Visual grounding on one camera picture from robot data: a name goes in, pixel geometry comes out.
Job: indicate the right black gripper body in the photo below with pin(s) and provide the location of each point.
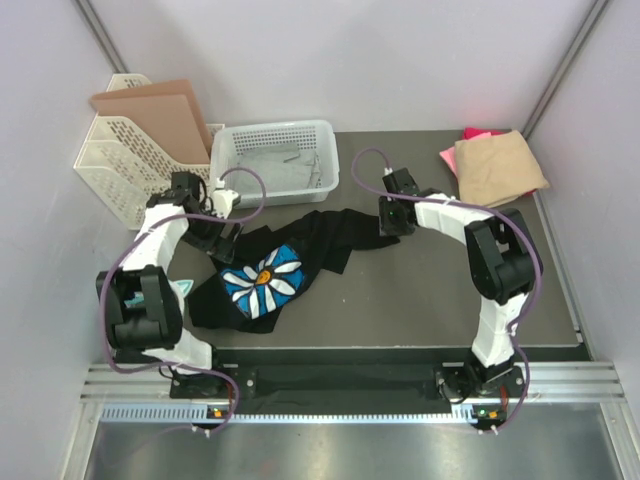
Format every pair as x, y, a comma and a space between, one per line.
390, 221

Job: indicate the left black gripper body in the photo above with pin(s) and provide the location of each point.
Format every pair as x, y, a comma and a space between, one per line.
204, 235

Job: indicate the black daisy print t-shirt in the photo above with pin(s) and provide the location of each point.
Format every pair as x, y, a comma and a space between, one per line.
271, 268

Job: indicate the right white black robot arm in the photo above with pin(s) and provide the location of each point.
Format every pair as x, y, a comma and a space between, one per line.
503, 264

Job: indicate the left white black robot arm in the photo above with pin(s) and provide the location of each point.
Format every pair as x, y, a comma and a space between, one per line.
142, 309

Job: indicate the teal cat ear headphones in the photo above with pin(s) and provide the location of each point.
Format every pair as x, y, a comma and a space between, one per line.
181, 288

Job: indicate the pink folded t-shirt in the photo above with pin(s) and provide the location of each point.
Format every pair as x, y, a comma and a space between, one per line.
448, 156

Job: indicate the grey folded cloth in basket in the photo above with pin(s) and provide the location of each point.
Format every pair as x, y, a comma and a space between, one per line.
284, 167

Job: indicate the beige folded t-shirt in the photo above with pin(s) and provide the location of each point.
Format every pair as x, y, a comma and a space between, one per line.
496, 170

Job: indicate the red folded t-shirt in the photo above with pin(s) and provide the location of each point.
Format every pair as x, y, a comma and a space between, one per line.
470, 133

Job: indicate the white perforated plastic basket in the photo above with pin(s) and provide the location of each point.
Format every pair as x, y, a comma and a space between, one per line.
229, 143

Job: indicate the cream perforated file organizer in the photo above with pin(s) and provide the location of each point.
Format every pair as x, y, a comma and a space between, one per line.
123, 165

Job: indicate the brown cardboard folder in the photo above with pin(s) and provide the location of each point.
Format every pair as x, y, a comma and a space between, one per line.
168, 112

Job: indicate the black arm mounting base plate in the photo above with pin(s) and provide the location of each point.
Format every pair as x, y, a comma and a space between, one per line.
353, 381

